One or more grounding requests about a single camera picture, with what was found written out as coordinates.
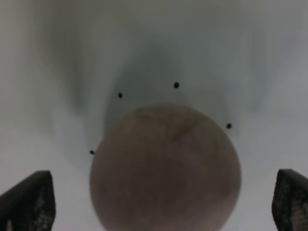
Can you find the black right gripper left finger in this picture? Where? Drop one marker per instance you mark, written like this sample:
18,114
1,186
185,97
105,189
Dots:
29,205

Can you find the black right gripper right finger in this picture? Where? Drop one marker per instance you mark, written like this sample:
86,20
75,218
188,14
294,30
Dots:
290,201

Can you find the pink peach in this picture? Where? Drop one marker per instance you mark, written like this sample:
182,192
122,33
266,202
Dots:
165,168

